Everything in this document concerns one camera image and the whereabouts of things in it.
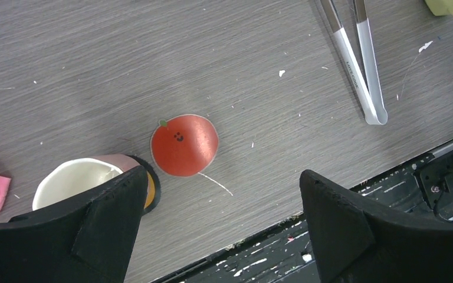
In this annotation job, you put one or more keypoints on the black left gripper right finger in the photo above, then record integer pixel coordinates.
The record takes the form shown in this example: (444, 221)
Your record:
(356, 239)

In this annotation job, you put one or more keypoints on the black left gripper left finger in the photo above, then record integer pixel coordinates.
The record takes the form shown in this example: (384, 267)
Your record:
(85, 238)

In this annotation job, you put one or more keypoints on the pink mug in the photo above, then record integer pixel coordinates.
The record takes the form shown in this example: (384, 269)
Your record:
(79, 175)

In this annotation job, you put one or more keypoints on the metal serving tongs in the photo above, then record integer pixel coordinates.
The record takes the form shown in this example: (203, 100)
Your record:
(364, 77)

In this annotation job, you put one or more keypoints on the black yellow face coaster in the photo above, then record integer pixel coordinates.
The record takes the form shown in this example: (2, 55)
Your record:
(153, 188)

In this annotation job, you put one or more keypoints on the red tomato coaster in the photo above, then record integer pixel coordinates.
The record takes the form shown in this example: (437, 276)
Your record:
(185, 145)

